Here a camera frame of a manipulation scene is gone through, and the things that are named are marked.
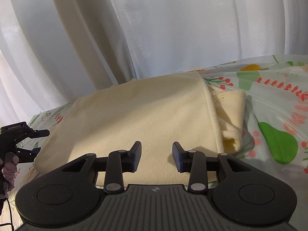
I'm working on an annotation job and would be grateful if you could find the cream knit sweater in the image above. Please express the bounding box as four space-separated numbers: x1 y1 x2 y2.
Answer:
34 73 247 188

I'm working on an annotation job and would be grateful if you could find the black cable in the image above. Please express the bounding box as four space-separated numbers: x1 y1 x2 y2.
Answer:
0 191 14 228

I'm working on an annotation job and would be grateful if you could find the beige curtain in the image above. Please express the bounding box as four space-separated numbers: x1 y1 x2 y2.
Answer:
46 0 136 90

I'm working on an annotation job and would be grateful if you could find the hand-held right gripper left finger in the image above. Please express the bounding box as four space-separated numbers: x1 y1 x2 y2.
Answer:
62 141 142 193

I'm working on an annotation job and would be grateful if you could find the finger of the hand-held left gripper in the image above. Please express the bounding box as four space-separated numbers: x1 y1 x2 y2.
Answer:
16 146 42 163
31 129 50 138

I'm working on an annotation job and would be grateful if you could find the white curtain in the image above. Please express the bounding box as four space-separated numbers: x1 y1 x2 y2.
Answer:
0 0 308 129

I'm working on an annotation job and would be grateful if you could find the person's left hand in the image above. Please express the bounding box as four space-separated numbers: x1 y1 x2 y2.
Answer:
1 155 20 191

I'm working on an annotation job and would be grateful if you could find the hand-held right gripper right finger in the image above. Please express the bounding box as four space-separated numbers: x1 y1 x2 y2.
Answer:
172 141 247 193

